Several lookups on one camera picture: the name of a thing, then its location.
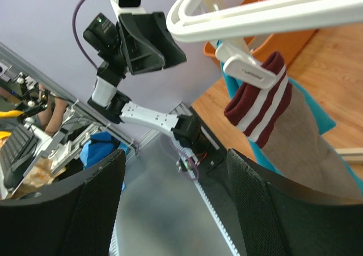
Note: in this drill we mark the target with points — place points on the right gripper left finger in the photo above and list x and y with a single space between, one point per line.
74 216

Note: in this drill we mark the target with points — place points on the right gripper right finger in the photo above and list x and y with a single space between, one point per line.
278 216

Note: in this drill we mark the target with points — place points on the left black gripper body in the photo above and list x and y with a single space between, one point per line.
140 53

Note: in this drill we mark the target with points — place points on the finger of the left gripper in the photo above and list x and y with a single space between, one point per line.
171 52

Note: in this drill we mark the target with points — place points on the white clip hanger frame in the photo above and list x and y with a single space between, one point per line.
260 18

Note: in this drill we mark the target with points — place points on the teal cloth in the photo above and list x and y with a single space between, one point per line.
312 111

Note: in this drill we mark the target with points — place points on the person forearm in background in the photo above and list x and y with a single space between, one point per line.
51 119

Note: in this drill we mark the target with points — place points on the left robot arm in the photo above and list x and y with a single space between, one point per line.
143 77

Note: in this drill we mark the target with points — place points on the black base cloth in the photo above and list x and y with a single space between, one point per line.
215 183

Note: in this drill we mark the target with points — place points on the black keyboard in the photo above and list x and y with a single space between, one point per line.
17 153

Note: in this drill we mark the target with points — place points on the wooden drying rack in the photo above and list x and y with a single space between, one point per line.
351 155

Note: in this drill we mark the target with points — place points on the orange laundry basket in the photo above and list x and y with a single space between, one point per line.
289 44

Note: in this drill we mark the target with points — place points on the slotted cable duct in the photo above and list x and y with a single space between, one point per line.
161 212

